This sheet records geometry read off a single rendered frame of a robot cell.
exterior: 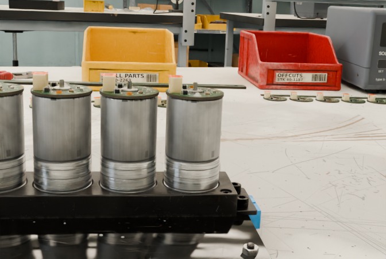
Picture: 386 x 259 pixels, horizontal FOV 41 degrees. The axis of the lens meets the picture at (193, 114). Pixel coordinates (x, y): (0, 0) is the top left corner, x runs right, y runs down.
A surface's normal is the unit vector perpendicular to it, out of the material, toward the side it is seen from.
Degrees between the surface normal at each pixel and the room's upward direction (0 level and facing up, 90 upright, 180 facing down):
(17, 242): 0
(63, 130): 90
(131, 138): 90
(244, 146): 0
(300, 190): 0
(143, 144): 90
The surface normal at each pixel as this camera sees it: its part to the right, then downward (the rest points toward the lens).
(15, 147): 0.86, 0.15
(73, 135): 0.56, 0.21
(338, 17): -1.00, -0.03
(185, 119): -0.27, 0.21
